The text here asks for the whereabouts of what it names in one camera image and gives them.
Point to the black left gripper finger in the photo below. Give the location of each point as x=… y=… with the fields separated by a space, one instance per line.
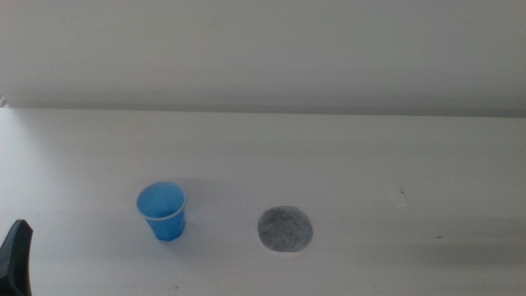
x=15 y=263

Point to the blue plastic cup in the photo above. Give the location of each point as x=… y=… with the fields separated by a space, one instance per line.
x=164 y=214

